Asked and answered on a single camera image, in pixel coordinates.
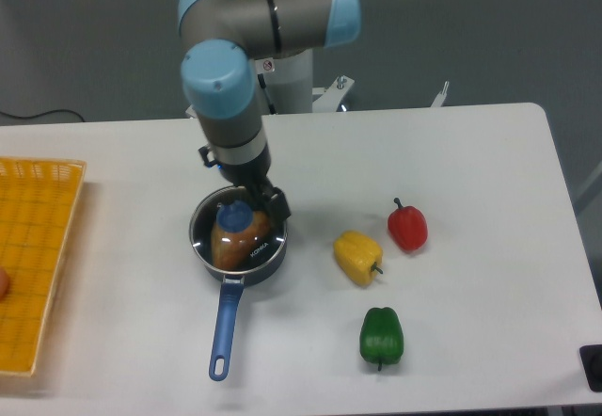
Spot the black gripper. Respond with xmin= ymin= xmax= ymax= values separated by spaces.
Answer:
xmin=198 ymin=138 xmax=291 ymax=224

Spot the glass pot lid blue knob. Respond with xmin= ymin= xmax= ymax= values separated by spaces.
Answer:
xmin=188 ymin=186 xmax=287 ymax=276

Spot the dark saucepan blue handle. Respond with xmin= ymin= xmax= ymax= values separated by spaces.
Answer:
xmin=187 ymin=184 xmax=290 ymax=383

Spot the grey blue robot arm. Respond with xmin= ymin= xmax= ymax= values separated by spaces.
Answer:
xmin=178 ymin=0 xmax=361 ymax=224

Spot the triangular pastry bread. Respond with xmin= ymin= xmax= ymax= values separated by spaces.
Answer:
xmin=211 ymin=211 xmax=272 ymax=271

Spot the yellow bell pepper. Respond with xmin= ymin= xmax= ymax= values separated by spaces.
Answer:
xmin=333 ymin=231 xmax=383 ymax=287

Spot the red bell pepper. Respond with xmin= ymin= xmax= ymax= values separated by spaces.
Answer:
xmin=388 ymin=198 xmax=428 ymax=252

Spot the green bell pepper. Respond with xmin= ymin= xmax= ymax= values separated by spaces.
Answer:
xmin=359 ymin=307 xmax=404 ymax=371

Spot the yellow woven basket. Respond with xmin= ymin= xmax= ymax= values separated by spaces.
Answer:
xmin=1 ymin=156 xmax=87 ymax=376

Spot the orange round item in basket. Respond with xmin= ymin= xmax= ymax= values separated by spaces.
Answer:
xmin=0 ymin=267 xmax=10 ymax=299

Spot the black device at table edge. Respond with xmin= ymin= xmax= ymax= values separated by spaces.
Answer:
xmin=579 ymin=344 xmax=602 ymax=392

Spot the white bracket behind table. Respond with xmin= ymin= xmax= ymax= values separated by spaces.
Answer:
xmin=431 ymin=80 xmax=450 ymax=108

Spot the black cable on floor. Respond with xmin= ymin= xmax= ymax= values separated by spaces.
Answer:
xmin=0 ymin=108 xmax=87 ymax=122

